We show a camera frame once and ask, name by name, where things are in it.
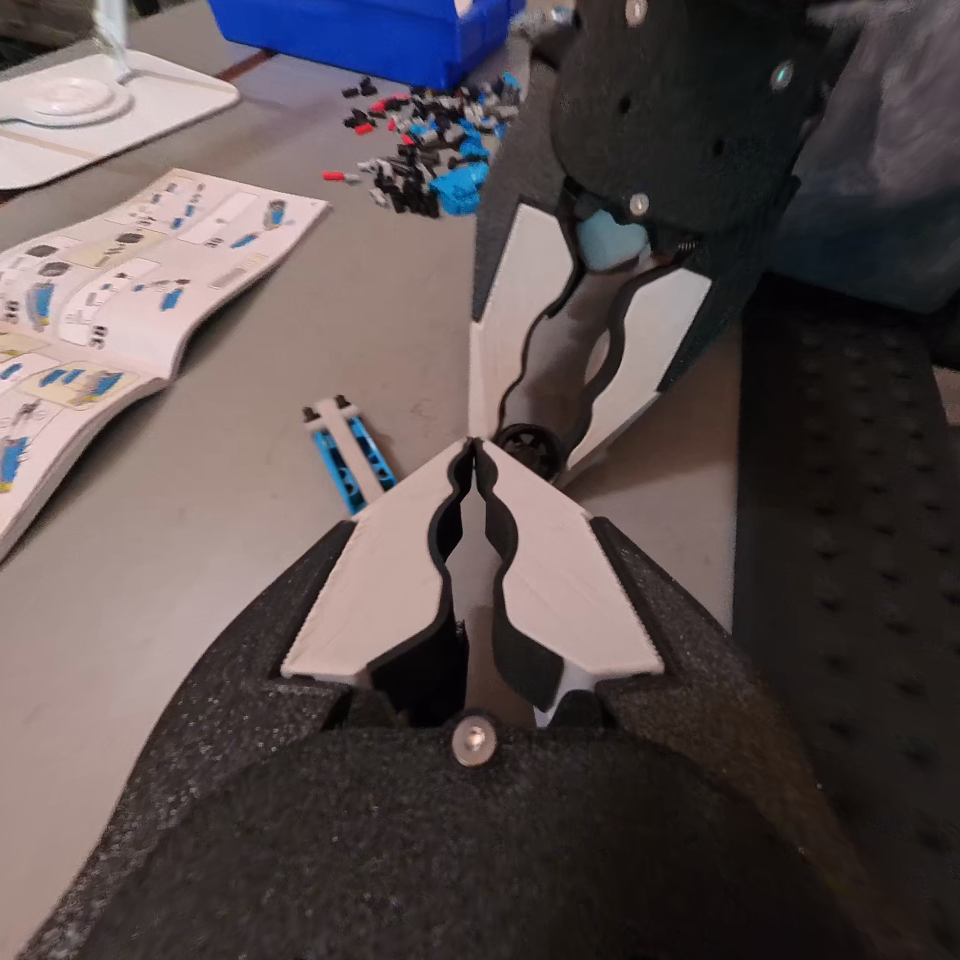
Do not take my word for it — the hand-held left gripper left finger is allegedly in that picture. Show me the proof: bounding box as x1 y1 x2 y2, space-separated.
281 436 477 685

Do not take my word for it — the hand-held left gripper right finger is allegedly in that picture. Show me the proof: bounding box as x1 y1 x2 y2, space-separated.
476 438 666 712

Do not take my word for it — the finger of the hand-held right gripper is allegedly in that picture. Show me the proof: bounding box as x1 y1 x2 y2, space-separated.
468 202 588 441
562 266 714 490

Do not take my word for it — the black toy wheel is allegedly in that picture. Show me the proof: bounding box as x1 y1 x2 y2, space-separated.
495 423 565 481

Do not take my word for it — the grey desk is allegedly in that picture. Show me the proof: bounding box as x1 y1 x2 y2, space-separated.
0 0 744 954

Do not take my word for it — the blue grey brick assembly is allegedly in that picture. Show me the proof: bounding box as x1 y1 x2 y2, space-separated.
302 393 399 517

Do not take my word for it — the pile of small bricks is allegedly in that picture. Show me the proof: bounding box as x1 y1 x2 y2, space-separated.
322 71 524 220

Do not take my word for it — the blue plastic bin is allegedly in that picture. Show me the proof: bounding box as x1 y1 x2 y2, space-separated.
206 0 526 91

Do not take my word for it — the instruction booklet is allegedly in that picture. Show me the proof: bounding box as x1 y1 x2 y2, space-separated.
0 166 331 560

